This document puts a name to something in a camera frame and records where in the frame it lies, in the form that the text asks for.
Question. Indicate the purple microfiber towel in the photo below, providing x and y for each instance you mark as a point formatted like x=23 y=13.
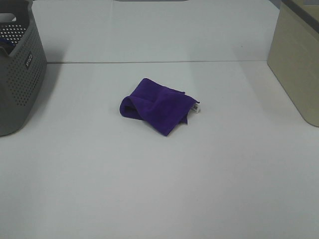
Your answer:
x=162 y=107

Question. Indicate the beige plastic basket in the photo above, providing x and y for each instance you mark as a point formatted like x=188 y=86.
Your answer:
x=294 y=56

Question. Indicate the grey perforated plastic basket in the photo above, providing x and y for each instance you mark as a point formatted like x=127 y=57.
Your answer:
x=22 y=71

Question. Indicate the blue cloth inside grey basket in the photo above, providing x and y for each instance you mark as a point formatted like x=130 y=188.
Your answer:
x=7 y=45

